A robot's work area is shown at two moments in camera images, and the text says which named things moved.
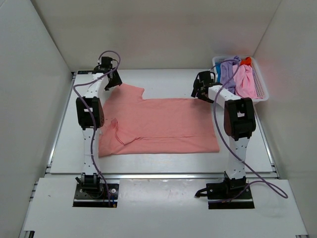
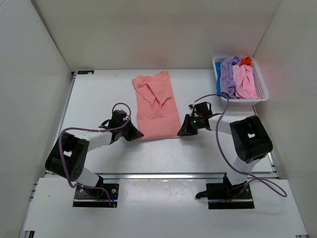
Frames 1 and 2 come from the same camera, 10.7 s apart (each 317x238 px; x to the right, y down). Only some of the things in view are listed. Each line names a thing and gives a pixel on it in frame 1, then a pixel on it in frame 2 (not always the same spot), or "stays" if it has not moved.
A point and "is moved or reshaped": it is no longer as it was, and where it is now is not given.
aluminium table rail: x=164 y=176 stays
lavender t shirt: x=227 y=68 stays
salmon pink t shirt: x=133 y=125 is moved or reshaped
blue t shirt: x=218 y=68 stays
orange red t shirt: x=246 y=61 stays
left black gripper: x=117 y=82 to x=134 y=133
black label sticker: x=84 y=72 stays
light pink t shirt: x=244 y=82 stays
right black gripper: x=199 y=96 to x=185 y=130
